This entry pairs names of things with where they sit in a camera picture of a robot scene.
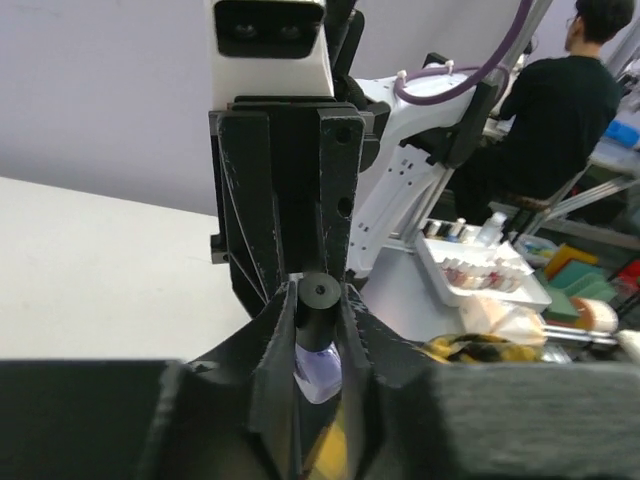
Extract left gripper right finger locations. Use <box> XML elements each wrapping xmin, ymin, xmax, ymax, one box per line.
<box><xmin>339</xmin><ymin>287</ymin><xmax>639</xmax><ymax>479</ymax></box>

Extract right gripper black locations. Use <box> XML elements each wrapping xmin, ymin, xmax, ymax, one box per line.
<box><xmin>209</xmin><ymin>97</ymin><xmax>375</xmax><ymax>315</ymax></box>

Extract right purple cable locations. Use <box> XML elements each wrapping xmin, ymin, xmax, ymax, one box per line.
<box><xmin>394</xmin><ymin>0</ymin><xmax>534</xmax><ymax>106</ymax></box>

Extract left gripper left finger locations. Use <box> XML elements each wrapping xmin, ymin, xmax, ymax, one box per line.
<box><xmin>1</xmin><ymin>283</ymin><xmax>298</xmax><ymax>479</ymax></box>

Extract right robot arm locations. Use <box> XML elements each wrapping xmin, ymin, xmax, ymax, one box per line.
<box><xmin>207</xmin><ymin>1</ymin><xmax>501</xmax><ymax>316</ymax></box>

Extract white tray of bottles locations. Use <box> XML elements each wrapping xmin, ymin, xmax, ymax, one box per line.
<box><xmin>414</xmin><ymin>219</ymin><xmax>551</xmax><ymax>312</ymax></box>

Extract yellow plaid sleeve forearm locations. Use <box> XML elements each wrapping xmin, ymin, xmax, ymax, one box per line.
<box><xmin>305</xmin><ymin>334</ymin><xmax>543</xmax><ymax>479</ymax></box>

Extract green plastic basket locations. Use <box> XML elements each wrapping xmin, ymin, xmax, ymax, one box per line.
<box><xmin>535</xmin><ymin>261</ymin><xmax>617</xmax><ymax>325</ymax></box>

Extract seated person black clothes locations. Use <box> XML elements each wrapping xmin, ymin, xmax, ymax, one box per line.
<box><xmin>449</xmin><ymin>0</ymin><xmax>634</xmax><ymax>226</ymax></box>

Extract purple nail polish bottle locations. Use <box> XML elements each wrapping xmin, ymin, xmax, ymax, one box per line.
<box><xmin>294</xmin><ymin>343</ymin><xmax>342</xmax><ymax>405</ymax></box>

